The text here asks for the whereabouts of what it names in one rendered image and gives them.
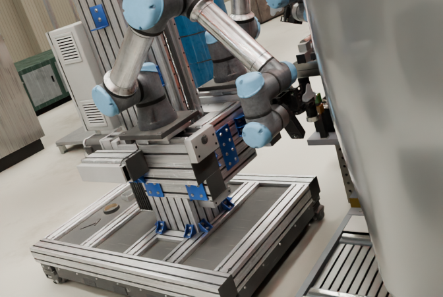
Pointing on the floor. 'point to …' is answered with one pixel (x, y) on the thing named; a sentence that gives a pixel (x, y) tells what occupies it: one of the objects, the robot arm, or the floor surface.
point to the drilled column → (345, 172)
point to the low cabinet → (43, 81)
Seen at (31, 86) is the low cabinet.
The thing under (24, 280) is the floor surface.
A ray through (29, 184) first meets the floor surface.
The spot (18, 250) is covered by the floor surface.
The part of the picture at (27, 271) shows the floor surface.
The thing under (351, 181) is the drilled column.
